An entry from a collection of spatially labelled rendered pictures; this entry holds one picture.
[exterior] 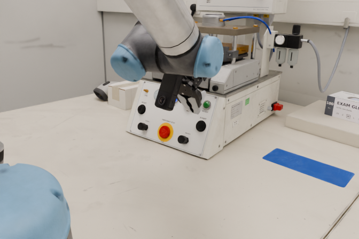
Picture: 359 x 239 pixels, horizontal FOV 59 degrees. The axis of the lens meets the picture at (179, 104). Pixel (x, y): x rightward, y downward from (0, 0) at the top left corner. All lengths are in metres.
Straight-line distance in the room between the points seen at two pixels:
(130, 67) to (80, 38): 1.91
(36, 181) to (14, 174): 0.03
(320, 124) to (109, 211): 0.77
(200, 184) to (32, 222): 0.56
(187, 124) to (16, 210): 0.71
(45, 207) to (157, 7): 0.29
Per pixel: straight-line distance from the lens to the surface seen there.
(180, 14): 0.50
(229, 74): 0.95
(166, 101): 0.78
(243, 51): 1.16
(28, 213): 0.33
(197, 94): 0.82
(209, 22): 1.12
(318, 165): 1.01
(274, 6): 1.20
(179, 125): 0.99
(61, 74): 2.49
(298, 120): 1.23
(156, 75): 1.08
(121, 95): 1.35
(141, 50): 0.62
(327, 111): 1.31
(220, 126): 0.95
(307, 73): 1.53
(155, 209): 0.74
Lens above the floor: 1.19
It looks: 18 degrees down
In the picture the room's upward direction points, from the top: 1 degrees clockwise
